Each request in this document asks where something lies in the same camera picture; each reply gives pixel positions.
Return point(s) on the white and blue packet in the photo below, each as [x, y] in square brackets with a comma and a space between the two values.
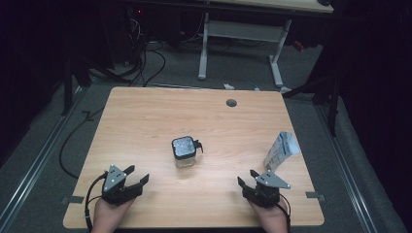
[281, 150]

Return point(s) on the black table grommet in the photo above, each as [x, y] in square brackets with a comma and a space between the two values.
[231, 103]

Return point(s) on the person's right hand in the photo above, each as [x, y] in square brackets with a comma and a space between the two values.
[270, 218]

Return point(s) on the metal floor rail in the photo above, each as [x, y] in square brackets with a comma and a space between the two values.
[343, 168]
[39, 161]

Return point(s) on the glass jar with black lid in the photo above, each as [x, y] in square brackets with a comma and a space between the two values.
[183, 148]

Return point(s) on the person's left hand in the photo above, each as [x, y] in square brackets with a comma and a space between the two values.
[108, 216]

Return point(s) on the grey tape strip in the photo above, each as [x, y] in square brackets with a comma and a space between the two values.
[314, 195]

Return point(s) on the black stand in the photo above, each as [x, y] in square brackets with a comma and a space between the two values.
[333, 110]
[67, 93]

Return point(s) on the white scrap on floor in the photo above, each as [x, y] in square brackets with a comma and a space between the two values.
[228, 86]

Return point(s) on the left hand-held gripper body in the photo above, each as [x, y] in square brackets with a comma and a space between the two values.
[111, 181]

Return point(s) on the black computer tower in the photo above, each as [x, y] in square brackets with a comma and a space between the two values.
[136, 32]

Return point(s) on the white-framed desk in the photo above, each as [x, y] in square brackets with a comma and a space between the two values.
[243, 30]

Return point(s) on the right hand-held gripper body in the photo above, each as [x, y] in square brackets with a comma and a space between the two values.
[270, 181]

